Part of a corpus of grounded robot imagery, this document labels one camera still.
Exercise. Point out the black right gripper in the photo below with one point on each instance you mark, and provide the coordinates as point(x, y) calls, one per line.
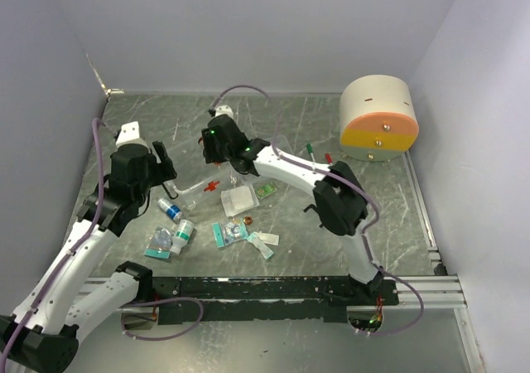
point(211, 148)

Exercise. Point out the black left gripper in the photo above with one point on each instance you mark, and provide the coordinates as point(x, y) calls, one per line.
point(155, 164)

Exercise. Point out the clear plastic medicine box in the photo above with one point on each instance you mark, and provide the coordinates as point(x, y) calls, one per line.
point(202, 191)

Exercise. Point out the white gauze pad packet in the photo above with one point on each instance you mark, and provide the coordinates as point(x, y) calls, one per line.
point(238, 200)

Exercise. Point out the small green medicine box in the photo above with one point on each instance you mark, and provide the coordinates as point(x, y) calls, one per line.
point(265, 190)

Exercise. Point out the white teal medicine bottle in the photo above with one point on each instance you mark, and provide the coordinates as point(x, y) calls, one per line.
point(182, 236)

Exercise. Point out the teal silver foil packet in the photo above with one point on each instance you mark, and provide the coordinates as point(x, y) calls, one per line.
point(159, 245)

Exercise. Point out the teal blister pack bag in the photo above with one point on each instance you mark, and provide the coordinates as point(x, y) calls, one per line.
point(231, 231)

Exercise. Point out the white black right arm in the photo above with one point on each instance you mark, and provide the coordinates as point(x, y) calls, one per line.
point(343, 207)

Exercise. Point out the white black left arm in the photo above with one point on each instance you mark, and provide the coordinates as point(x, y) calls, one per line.
point(45, 331)

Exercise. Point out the blue white medicine bottle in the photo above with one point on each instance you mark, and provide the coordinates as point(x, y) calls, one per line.
point(171, 210)

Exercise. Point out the green capped marker pen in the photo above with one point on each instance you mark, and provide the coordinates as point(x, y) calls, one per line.
point(311, 152)

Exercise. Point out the teal dotted bandage packet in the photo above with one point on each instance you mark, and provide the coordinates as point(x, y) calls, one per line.
point(257, 242)

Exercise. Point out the white bandage wrapper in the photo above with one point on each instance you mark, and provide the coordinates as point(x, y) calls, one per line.
point(268, 239)

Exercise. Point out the cream round drawer cabinet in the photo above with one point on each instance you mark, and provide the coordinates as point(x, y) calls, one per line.
point(377, 119)

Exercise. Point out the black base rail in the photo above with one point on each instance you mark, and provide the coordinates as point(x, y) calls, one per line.
point(324, 298)

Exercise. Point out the aluminium frame rail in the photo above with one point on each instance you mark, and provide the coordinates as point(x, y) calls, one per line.
point(436, 293)

